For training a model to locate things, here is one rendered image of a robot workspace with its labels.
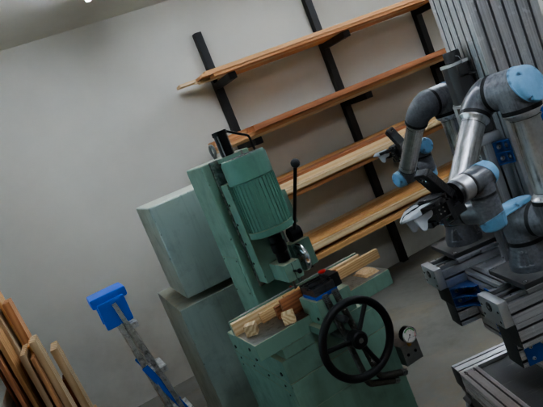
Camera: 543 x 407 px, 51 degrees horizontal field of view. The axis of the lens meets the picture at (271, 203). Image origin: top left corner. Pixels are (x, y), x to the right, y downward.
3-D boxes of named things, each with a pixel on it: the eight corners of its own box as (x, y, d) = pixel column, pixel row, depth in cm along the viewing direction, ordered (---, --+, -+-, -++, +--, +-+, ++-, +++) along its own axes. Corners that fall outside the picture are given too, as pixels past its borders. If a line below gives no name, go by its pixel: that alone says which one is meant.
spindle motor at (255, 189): (262, 242, 202) (229, 161, 198) (244, 240, 218) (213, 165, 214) (302, 222, 208) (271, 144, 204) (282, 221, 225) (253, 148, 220)
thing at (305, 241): (301, 270, 234) (291, 245, 233) (294, 270, 241) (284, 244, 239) (319, 261, 238) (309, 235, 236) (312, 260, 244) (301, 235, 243)
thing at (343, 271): (263, 323, 210) (259, 313, 209) (261, 322, 212) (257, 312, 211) (380, 257, 231) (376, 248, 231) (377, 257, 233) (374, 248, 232)
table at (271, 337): (271, 369, 183) (264, 353, 183) (238, 349, 211) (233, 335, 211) (410, 285, 206) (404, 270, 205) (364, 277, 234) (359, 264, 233)
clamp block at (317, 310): (324, 327, 192) (314, 304, 190) (306, 320, 204) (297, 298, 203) (358, 307, 197) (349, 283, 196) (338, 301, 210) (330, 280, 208)
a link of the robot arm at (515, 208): (519, 229, 195) (507, 193, 193) (555, 228, 183) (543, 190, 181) (498, 244, 189) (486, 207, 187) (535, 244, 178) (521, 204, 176)
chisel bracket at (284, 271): (291, 287, 210) (283, 266, 209) (275, 283, 223) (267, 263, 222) (307, 278, 213) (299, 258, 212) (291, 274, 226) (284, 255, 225)
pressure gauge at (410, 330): (408, 350, 209) (401, 331, 208) (401, 349, 212) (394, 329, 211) (420, 342, 211) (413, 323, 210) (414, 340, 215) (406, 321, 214)
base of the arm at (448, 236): (472, 230, 245) (465, 209, 244) (490, 235, 230) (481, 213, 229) (441, 243, 244) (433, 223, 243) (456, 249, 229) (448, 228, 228)
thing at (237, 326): (236, 336, 207) (231, 325, 207) (234, 335, 209) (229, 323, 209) (363, 265, 230) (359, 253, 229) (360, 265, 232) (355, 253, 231)
